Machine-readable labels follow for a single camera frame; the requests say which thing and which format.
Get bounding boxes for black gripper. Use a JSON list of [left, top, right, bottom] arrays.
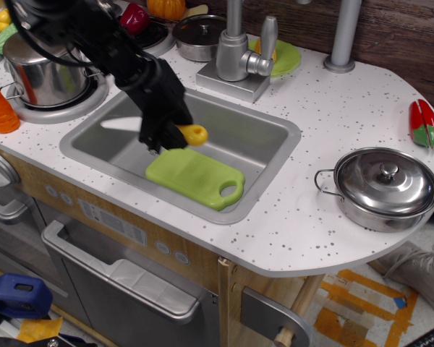
[[114, 57, 193, 154]]

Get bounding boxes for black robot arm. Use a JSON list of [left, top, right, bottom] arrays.
[[5, 1, 193, 152]]

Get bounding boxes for green plastic cutting board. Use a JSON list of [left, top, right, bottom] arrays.
[[145, 148, 245, 211]]

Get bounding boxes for grey toy sink basin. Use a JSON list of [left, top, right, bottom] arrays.
[[60, 90, 301, 224]]

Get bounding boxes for black stove burner right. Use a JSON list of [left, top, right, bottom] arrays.
[[128, 21, 175, 58]]

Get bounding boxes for silver toy faucet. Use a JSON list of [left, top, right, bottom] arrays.
[[196, 1, 278, 103]]

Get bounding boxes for small steel pot with lid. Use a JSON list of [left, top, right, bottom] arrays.
[[172, 14, 226, 62]]

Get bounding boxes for red toy bell pepper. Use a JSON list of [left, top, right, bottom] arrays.
[[119, 4, 150, 35]]

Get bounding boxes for orange toy pumpkin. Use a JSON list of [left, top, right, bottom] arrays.
[[147, 0, 186, 20]]

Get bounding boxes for yellow toy corn piece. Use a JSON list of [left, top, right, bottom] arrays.
[[252, 37, 278, 62]]

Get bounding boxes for tall steel pot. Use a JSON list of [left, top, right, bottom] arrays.
[[3, 33, 95, 108]]

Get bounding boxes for grey stove knob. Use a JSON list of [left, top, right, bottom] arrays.
[[100, 0, 122, 17]]

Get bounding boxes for green plastic plate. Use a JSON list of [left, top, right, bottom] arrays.
[[248, 38, 302, 79]]

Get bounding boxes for orange toy carrot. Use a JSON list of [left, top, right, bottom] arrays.
[[0, 91, 20, 134]]

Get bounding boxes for grey dishwasher door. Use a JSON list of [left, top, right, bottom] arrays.
[[42, 220, 220, 346]]

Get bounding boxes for grey oven door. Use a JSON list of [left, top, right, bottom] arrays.
[[0, 151, 69, 301]]

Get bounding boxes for green toy lettuce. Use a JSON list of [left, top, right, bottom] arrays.
[[0, 23, 17, 55]]

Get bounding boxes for yellow toy pepper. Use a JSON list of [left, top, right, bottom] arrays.
[[0, 8, 12, 33]]

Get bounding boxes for blue clamp tool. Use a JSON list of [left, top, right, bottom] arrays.
[[0, 273, 53, 319]]

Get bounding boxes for grey support pole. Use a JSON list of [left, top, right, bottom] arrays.
[[323, 0, 362, 74]]

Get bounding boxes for steel pan with lid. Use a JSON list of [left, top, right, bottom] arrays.
[[314, 147, 434, 233]]

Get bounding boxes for red green toy chili pepper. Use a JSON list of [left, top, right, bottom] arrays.
[[409, 99, 434, 149]]

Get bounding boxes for white sneaker shoe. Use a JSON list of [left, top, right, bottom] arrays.
[[369, 241, 434, 309]]

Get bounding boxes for front stove burner ring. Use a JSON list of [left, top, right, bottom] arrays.
[[5, 72, 110, 125]]

